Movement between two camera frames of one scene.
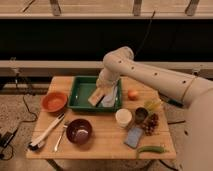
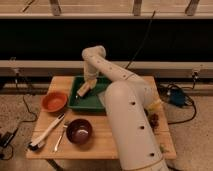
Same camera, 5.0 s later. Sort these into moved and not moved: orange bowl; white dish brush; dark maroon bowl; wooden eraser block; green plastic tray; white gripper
Moved: wooden eraser block; white gripper
Not moved: dark maroon bowl; orange bowl; green plastic tray; white dish brush
